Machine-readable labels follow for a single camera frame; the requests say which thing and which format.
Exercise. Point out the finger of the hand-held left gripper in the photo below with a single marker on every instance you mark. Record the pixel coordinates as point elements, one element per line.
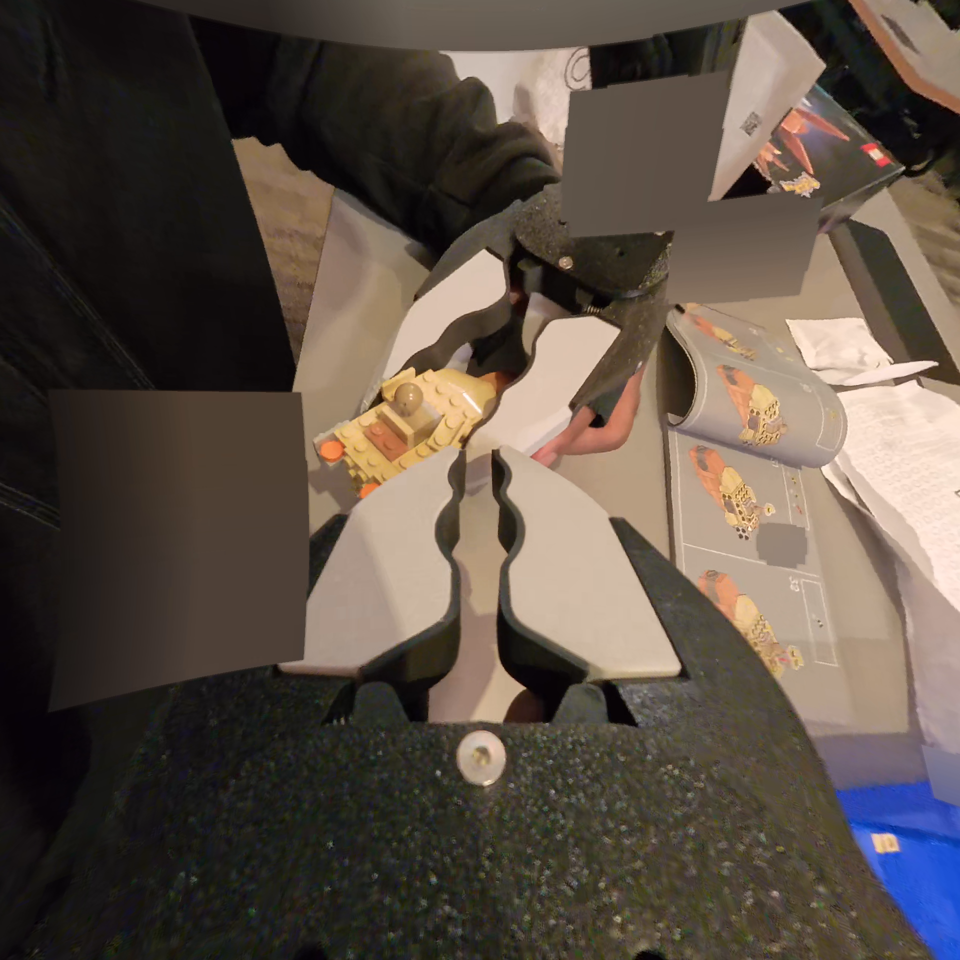
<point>570,360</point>
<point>442,307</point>

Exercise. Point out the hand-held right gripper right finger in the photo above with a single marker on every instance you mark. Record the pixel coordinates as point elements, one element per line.
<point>585,592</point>

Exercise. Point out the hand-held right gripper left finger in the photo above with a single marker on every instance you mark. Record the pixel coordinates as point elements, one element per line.
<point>375,585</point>

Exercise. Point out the tan brick vehicle model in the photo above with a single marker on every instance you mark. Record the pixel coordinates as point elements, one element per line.
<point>420,420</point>

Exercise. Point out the person's left forearm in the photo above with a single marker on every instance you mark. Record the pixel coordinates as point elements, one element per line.
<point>375,112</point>

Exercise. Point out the grey desk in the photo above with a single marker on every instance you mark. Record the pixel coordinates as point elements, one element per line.
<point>637,495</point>

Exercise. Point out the person's left hand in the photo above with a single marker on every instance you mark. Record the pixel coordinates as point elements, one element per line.
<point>615,435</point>

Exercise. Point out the grey instruction booklet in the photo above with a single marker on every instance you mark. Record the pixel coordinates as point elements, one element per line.
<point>720,525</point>

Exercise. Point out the dark printed toy box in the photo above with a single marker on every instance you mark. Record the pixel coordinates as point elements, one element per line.
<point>825,150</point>

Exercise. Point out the person's black clothing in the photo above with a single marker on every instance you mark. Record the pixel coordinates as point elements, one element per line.
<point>112,225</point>

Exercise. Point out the brown cardboard flap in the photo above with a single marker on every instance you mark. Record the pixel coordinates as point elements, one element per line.
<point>922,45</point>

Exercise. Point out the heap of tan bricks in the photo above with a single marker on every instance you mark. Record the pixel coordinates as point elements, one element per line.
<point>886,843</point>

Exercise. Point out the blue plastic bin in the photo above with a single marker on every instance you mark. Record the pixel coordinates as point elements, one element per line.
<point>915,900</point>

